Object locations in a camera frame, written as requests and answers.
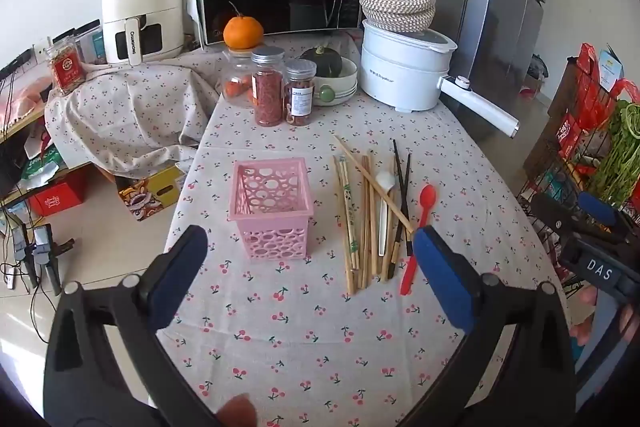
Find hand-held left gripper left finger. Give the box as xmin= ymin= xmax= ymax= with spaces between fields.
xmin=44 ymin=224 xmax=236 ymax=427

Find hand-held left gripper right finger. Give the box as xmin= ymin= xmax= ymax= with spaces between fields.
xmin=400 ymin=226 xmax=577 ymax=427

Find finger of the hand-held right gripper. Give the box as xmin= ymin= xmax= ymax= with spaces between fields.
xmin=530 ymin=193 xmax=583 ymax=238
xmin=577 ymin=192 xmax=635 ymax=240

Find red plastic spoon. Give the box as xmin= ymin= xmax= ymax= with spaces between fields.
xmin=399 ymin=185 xmax=438 ymax=297

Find black chopstick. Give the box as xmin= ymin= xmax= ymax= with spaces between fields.
xmin=392 ymin=139 xmax=414 ymax=258
xmin=387 ymin=153 xmax=413 ymax=280

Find printed bamboo chopstick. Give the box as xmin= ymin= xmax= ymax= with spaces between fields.
xmin=341 ymin=156 xmax=361 ymax=273
xmin=334 ymin=156 xmax=355 ymax=296

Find white plastic spoon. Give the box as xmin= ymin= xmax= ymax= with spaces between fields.
xmin=375 ymin=171 xmax=397 ymax=257

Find pink perforated plastic basket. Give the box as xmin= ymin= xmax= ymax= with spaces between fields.
xmin=228 ymin=158 xmax=315 ymax=262

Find person's right hand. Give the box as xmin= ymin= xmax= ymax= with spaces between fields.
xmin=619 ymin=304 xmax=640 ymax=334

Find person's left hand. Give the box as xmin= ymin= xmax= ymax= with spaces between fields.
xmin=219 ymin=393 xmax=259 ymax=427

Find green vegetables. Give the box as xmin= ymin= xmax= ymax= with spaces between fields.
xmin=589 ymin=99 xmax=640 ymax=208

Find yellow cardboard box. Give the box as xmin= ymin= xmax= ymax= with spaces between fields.
xmin=116 ymin=165 xmax=184 ymax=224

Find red plastic bag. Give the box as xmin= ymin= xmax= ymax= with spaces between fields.
xmin=555 ymin=43 xmax=640 ymax=158

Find cherry print tablecloth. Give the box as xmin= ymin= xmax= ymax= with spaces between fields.
xmin=154 ymin=31 xmax=576 ymax=427

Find grey black device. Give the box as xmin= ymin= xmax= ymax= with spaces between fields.
xmin=31 ymin=224 xmax=76 ymax=297
xmin=10 ymin=224 xmax=37 ymax=290

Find blue white card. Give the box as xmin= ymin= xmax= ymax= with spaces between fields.
xmin=597 ymin=48 xmax=627 ymax=91

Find red box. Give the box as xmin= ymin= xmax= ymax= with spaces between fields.
xmin=26 ymin=169 xmax=89 ymax=219

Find cherry print draped cloth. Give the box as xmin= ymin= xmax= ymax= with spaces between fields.
xmin=44 ymin=51 xmax=222 ymax=180

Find green packet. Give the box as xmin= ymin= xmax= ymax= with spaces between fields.
xmin=21 ymin=146 xmax=67 ymax=182

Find grey refrigerator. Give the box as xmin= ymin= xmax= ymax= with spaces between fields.
xmin=450 ymin=0 xmax=551 ymax=144

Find white electric cooking pot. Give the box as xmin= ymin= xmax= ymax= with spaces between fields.
xmin=360 ymin=19 xmax=521 ymax=139

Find white bowl with green knob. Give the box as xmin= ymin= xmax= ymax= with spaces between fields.
xmin=307 ymin=57 xmax=360 ymax=106

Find jar of red berries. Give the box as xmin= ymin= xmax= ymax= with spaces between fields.
xmin=250 ymin=47 xmax=286 ymax=127

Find clear glass jar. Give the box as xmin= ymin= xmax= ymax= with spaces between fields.
xmin=219 ymin=47 xmax=257 ymax=108

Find white labelled jar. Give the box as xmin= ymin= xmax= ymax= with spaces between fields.
xmin=283 ymin=59 xmax=318 ymax=127

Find wooden side cabinet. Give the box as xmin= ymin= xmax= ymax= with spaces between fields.
xmin=0 ymin=104 xmax=51 ymax=145

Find pink cloth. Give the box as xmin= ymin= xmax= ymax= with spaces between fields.
xmin=0 ymin=79 xmax=48 ymax=120

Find red labelled jar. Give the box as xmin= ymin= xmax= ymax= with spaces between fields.
xmin=44 ymin=35 xmax=87 ymax=96

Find dark green squash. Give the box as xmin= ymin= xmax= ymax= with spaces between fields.
xmin=299 ymin=45 xmax=344 ymax=79

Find teal box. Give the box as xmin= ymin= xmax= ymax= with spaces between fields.
xmin=75 ymin=19 xmax=107 ymax=64

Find orange mandarin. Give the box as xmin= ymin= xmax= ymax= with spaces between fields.
xmin=223 ymin=1 xmax=264 ymax=50

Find power strip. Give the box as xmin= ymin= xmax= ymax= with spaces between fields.
xmin=0 ymin=48 xmax=38 ymax=80

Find black wire rack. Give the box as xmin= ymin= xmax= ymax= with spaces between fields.
xmin=515 ymin=56 xmax=640 ymax=268

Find woven rope basket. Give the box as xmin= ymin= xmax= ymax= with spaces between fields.
xmin=359 ymin=0 xmax=437 ymax=32

